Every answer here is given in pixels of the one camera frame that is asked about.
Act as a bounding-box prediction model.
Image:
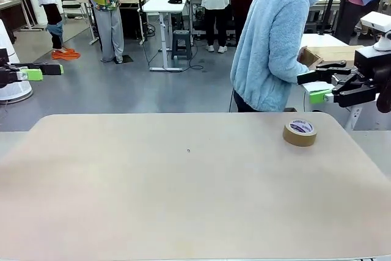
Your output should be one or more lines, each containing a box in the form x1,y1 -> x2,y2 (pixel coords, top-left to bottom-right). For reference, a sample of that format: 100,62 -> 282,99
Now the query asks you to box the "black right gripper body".
354,45 -> 391,91

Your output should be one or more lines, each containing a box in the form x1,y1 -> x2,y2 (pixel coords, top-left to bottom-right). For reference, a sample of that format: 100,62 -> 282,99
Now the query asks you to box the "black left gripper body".
0,47 -> 9,71

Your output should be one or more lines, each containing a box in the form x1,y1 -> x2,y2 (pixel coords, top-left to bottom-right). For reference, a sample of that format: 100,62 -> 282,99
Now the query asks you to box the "brown cardboard box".
297,45 -> 366,71

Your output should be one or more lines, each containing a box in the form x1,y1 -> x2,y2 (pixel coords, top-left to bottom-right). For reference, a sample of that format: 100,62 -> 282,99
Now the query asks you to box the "right forearm in blue sleeve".
268,56 -> 311,85

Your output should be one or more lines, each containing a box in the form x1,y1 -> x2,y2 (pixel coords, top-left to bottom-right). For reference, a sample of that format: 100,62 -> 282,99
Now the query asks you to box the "orange cloth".
51,48 -> 81,61

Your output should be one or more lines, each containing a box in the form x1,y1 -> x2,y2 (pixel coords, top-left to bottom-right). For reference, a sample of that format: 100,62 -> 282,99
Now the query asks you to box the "mannequin with blue cloth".
20,0 -> 65,51

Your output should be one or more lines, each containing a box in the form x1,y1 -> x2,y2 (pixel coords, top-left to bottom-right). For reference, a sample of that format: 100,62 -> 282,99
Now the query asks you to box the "person in blue fleece jacket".
230,0 -> 322,113

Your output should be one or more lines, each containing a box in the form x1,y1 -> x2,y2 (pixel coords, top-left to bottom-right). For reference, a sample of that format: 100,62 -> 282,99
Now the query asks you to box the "brown packing tape roll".
282,117 -> 319,147

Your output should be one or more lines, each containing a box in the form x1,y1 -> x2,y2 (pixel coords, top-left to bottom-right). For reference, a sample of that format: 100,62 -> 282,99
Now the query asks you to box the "black stand pole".
316,0 -> 342,36

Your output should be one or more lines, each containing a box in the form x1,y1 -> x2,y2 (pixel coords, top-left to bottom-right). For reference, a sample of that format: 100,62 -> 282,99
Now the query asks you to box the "mannequin in yellow vest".
75,0 -> 136,64

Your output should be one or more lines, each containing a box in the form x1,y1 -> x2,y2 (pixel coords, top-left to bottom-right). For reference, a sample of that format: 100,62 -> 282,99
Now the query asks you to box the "white standing desk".
142,0 -> 189,73

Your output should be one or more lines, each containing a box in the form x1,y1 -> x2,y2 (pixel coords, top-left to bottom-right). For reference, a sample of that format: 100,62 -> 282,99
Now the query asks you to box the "grey plastic stool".
171,29 -> 194,61

